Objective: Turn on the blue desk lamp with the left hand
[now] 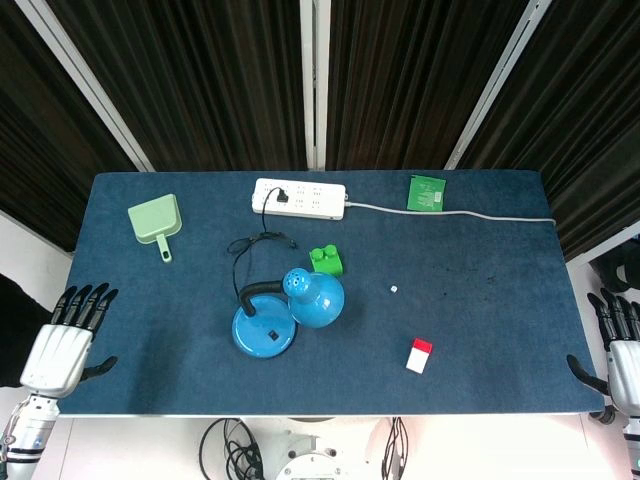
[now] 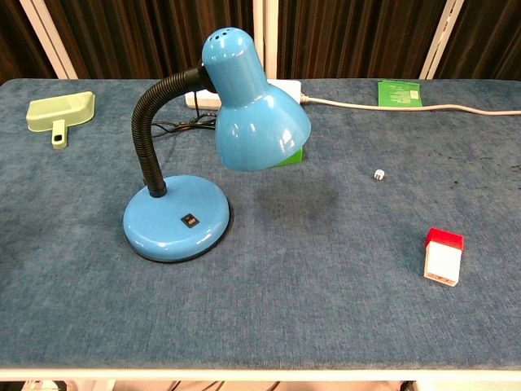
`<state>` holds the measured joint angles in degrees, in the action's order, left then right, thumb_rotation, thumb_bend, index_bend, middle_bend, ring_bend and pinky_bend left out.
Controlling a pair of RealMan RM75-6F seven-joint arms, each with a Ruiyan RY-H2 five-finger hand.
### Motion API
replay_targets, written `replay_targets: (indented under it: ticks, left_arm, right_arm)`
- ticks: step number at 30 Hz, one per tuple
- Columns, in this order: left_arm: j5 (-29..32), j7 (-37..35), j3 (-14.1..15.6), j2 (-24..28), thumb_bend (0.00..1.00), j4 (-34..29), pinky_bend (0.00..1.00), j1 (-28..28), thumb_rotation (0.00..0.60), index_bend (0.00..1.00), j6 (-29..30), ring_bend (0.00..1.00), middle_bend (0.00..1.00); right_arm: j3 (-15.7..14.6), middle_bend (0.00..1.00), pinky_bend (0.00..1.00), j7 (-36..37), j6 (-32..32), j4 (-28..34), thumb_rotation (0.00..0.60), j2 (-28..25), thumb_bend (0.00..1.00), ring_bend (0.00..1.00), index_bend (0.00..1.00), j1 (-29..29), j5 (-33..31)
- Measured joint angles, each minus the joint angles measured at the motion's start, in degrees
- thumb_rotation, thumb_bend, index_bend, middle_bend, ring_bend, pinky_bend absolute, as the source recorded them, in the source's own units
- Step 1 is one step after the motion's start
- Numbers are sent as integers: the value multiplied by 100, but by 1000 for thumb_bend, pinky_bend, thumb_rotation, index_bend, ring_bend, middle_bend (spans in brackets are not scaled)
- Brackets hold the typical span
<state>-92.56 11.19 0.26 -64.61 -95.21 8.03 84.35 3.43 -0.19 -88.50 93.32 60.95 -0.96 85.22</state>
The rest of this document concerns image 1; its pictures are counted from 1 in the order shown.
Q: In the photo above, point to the blue desk lamp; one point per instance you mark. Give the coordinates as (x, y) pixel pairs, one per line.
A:
(287, 315)

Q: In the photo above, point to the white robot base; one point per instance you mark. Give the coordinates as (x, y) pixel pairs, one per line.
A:
(307, 452)

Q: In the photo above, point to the green toy building block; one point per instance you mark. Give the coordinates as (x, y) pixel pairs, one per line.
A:
(327, 260)

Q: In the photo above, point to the white partition frame post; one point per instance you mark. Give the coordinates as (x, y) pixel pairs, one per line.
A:
(85, 82)
(315, 85)
(497, 85)

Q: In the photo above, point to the green square card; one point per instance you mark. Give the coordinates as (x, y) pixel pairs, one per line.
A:
(426, 193)

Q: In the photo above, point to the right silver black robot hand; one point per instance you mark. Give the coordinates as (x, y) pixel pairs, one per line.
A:
(617, 345)

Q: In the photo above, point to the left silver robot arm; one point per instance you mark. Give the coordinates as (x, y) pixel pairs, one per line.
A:
(25, 430)

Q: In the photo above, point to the white power strip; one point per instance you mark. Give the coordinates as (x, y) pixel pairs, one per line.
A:
(298, 198)

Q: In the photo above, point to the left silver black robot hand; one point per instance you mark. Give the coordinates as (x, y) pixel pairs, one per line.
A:
(55, 350)

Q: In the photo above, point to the black caster wheel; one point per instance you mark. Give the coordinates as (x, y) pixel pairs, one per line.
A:
(608, 415)

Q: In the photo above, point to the red and white box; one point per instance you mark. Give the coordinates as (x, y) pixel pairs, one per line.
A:
(419, 355)

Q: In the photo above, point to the light green dustpan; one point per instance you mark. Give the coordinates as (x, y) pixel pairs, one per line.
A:
(154, 223)

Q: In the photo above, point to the blue felt table mat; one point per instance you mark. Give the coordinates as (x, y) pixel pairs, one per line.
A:
(325, 300)

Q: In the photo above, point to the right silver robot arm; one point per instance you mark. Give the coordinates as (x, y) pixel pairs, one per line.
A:
(632, 440)

